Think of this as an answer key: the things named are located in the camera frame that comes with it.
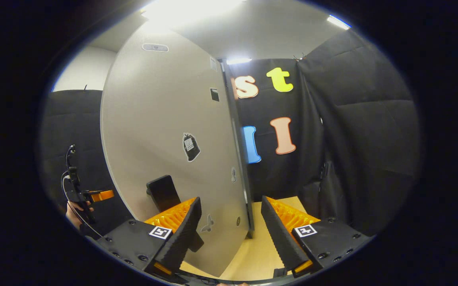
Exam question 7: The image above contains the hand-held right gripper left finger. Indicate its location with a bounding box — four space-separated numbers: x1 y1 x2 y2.
96 197 202 278

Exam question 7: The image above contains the black cabinet door handle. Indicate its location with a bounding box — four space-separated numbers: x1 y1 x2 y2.
146 175 205 253

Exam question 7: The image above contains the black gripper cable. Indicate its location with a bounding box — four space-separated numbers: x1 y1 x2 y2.
61 175 105 240

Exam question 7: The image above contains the ceiling light panel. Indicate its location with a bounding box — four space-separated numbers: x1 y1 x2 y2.
141 0 246 25
326 14 352 31

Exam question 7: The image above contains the black backdrop cloth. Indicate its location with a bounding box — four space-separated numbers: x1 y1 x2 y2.
40 30 421 239

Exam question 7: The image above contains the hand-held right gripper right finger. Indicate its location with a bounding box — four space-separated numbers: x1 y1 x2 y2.
261 195 373 278

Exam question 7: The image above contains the white cabinet door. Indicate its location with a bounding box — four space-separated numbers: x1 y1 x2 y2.
100 22 254 278

